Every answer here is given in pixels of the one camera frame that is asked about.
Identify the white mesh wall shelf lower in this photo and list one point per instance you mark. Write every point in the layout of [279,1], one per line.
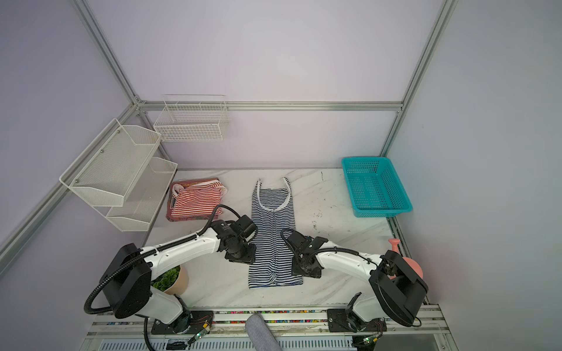
[144,202]

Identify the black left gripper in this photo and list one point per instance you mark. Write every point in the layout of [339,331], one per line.
[249,257]

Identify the pink watering can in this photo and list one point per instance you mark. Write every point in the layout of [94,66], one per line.
[395,242]

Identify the red white striped tank top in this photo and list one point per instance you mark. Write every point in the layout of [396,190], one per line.
[197,199]

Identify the navy white striped tank top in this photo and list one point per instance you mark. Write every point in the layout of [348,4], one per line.
[272,211]

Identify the white mesh wall shelf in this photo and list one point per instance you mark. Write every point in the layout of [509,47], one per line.
[105,174]
[144,202]

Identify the green potted plant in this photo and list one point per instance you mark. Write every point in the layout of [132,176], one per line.
[173,282]

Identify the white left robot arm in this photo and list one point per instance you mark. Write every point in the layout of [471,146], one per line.
[127,285]

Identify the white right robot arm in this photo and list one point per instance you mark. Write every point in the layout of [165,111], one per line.
[399,290]

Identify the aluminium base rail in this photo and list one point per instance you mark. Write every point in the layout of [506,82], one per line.
[292,328]

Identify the grey foam microphone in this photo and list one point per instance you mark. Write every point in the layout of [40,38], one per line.
[260,335]

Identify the folded red graphic tank top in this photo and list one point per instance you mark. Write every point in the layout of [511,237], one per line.
[173,213]

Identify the white mesh wall shelf upper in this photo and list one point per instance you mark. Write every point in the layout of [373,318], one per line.
[105,174]

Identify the white wire wall basket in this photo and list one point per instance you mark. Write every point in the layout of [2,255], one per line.
[193,117]

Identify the teal plastic basket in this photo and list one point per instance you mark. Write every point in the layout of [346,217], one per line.
[374,187]

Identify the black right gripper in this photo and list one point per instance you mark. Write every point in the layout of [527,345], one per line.
[314,271]

